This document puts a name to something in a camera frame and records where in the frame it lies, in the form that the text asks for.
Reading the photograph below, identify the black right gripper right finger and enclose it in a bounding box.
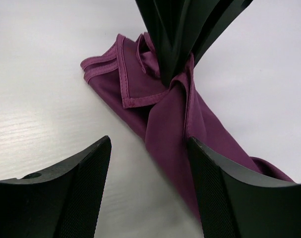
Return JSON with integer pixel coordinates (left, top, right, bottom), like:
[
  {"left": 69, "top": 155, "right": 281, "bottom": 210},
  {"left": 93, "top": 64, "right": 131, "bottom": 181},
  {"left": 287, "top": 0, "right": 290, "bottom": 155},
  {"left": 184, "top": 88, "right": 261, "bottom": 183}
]
[{"left": 187, "top": 137, "right": 301, "bottom": 238}]

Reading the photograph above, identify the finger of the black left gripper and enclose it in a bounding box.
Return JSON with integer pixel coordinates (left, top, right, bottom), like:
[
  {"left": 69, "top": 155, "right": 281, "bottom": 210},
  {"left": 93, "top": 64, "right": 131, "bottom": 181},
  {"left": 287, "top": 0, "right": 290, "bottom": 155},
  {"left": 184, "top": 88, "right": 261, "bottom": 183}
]
[
  {"left": 192, "top": 0, "right": 252, "bottom": 64},
  {"left": 136, "top": 0, "right": 190, "bottom": 86}
]

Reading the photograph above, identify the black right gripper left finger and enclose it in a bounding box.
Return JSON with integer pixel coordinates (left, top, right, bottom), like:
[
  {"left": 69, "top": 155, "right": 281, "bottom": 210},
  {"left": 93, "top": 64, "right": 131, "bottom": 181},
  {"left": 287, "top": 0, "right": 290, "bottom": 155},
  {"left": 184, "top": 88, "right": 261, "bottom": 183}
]
[{"left": 0, "top": 136, "right": 112, "bottom": 238}]

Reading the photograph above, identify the purple satin napkin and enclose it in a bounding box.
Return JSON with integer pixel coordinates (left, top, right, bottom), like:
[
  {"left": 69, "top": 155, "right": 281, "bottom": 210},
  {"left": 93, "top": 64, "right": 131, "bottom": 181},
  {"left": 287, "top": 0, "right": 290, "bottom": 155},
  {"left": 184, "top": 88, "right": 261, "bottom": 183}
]
[{"left": 81, "top": 33, "right": 290, "bottom": 218}]

